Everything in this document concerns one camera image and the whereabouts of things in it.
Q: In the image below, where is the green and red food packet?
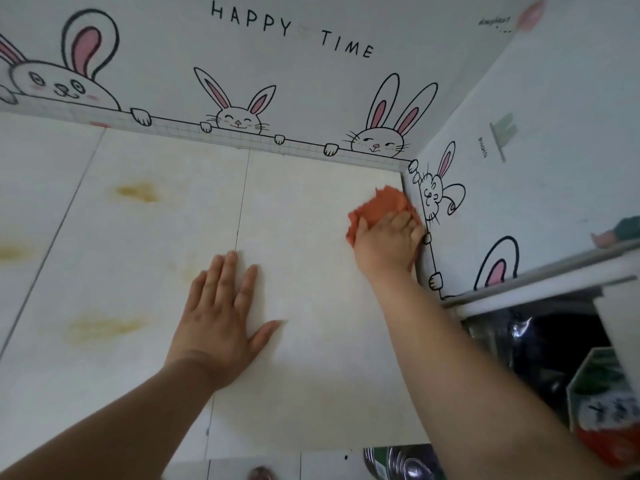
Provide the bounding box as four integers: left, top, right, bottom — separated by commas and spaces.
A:
566, 347, 640, 469

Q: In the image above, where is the white shelf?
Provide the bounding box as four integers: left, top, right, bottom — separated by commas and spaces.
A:
442, 239, 640, 320

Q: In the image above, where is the person's right forearm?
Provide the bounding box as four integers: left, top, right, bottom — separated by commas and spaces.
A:
366, 269, 618, 480

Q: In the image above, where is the black plastic bag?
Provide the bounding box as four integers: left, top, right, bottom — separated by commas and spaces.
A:
462, 307, 613, 429

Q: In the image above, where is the orange cleaning cloth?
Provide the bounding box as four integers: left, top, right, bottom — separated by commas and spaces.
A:
345, 186, 424, 259

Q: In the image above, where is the person's right hand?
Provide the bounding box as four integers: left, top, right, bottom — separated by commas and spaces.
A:
352, 211, 427, 284

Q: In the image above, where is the person's left forearm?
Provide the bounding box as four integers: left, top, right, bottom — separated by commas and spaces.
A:
0, 357, 222, 480

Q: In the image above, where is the green and pink figurine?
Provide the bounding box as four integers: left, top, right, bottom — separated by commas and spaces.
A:
590, 216, 640, 249

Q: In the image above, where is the white container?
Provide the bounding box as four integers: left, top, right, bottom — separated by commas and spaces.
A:
592, 280, 640, 393

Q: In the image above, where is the person's left hand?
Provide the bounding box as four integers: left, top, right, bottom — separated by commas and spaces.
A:
165, 251, 284, 391

